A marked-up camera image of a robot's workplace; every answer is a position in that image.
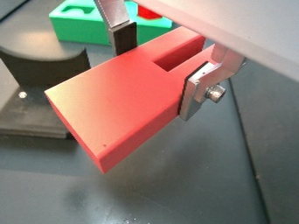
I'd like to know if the red slotted double-square block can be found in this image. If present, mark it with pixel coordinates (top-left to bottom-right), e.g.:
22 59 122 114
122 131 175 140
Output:
46 27 211 172

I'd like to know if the black curved stand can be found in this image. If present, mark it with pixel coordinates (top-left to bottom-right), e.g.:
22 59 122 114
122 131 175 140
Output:
0 47 90 139

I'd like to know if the green peg board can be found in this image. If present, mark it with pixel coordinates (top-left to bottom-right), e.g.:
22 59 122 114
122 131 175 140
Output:
50 0 174 46

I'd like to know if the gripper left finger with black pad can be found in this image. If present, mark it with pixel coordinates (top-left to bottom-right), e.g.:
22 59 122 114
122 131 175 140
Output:
94 0 138 56

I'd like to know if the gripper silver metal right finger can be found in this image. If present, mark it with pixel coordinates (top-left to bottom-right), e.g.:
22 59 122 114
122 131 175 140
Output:
179 44 246 121

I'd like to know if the red cylinder peg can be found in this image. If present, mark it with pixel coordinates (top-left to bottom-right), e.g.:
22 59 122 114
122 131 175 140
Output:
138 5 163 19

